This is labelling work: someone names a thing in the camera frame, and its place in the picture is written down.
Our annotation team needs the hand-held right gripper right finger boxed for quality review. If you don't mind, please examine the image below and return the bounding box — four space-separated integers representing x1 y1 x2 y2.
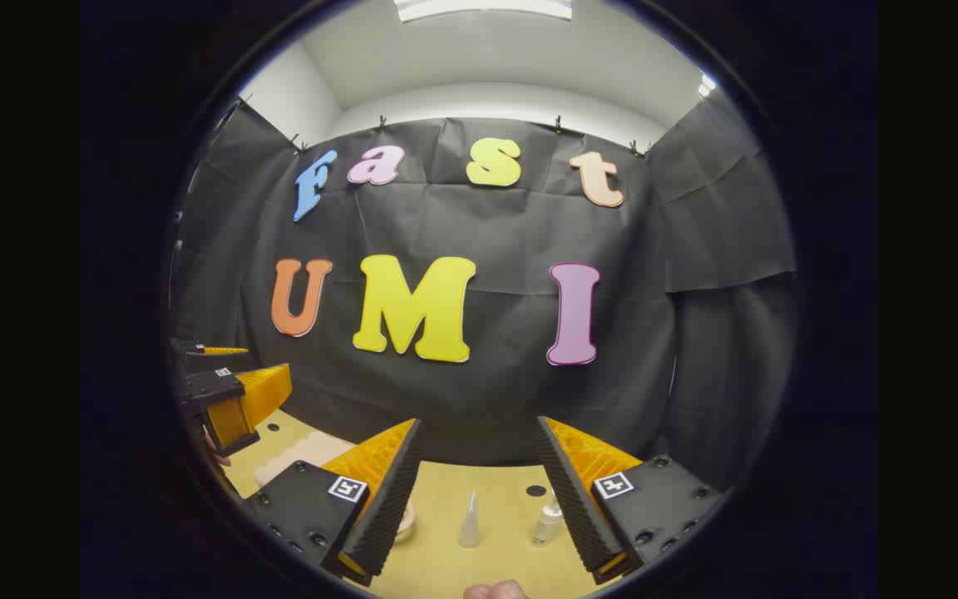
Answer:
536 415 727 587

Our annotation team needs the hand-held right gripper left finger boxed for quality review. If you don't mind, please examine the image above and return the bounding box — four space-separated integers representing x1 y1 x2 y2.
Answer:
242 418 425 587

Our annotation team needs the white pump bottle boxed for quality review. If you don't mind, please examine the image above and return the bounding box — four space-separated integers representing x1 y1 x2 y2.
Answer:
531 493 565 547

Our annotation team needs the white squeeze tube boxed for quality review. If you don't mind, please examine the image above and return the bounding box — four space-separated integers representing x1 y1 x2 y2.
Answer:
457 490 481 549

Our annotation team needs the black backdrop cloth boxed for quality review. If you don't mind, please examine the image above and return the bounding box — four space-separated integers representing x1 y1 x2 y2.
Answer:
170 90 798 492

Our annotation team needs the long ceiling light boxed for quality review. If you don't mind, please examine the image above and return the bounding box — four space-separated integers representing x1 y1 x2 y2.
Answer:
394 0 573 22

